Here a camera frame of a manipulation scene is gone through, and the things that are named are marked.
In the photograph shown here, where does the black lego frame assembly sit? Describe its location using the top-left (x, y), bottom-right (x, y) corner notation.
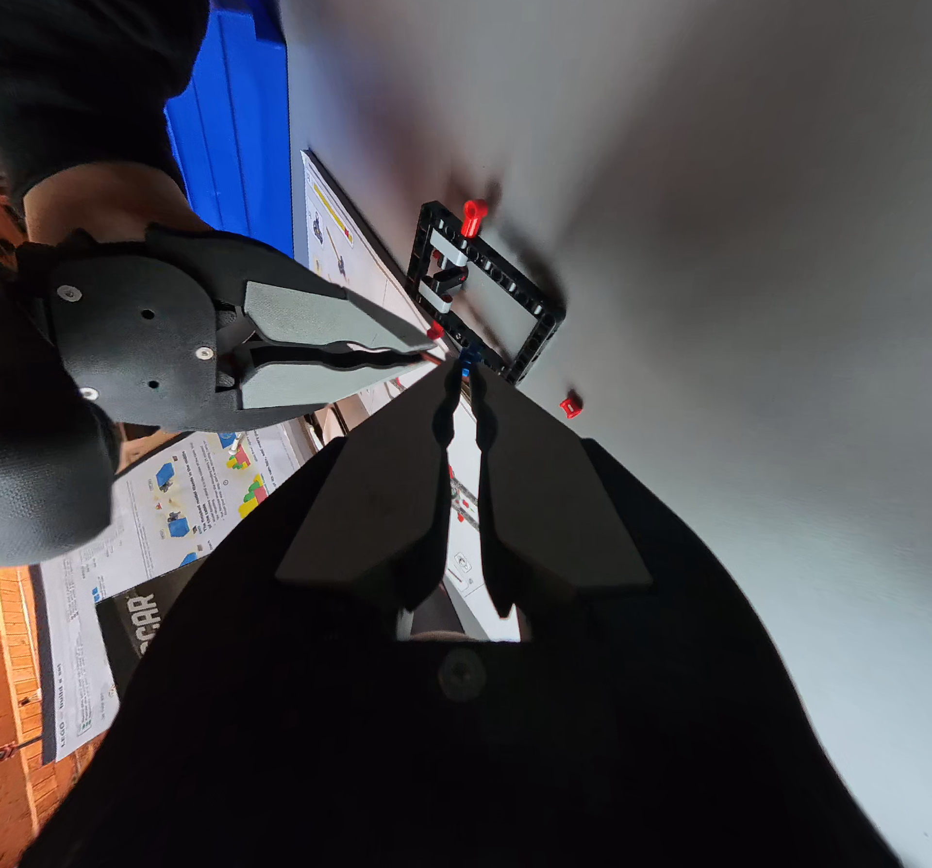
top-left (405, 200), bottom-right (567, 385)

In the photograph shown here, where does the blue plastic bin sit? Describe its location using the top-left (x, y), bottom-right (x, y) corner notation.
top-left (164, 0), bottom-right (294, 259)

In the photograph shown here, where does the lego instruction booklet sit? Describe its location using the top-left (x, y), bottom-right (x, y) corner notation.
top-left (300, 149), bottom-right (522, 642)

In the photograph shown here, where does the person's right forearm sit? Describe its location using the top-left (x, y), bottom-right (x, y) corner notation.
top-left (22, 160), bottom-right (214, 246)

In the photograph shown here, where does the black lego set box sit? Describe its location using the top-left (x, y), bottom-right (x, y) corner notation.
top-left (95, 553), bottom-right (216, 681)

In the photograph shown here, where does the white printed instruction sheet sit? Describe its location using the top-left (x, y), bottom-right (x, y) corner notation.
top-left (38, 427), bottom-right (310, 766)

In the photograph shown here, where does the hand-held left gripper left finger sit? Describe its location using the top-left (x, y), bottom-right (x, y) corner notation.
top-left (275, 364), bottom-right (461, 610)

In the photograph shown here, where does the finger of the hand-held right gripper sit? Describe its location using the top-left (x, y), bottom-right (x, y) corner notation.
top-left (244, 282), bottom-right (438, 355)
top-left (234, 342), bottom-right (432, 412)

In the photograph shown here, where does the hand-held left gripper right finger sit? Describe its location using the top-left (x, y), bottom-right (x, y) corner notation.
top-left (470, 366), bottom-right (652, 618)

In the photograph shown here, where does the person's black shirt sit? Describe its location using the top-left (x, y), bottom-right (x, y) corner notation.
top-left (0, 0), bottom-right (214, 199)

